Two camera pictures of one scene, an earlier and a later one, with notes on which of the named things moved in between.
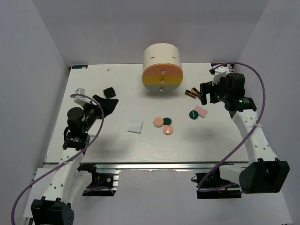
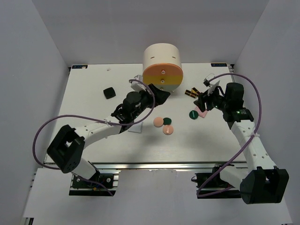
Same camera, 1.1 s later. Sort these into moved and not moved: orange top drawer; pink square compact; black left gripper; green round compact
Moved: black left gripper
Not moved: orange top drawer; green round compact; pink square compact
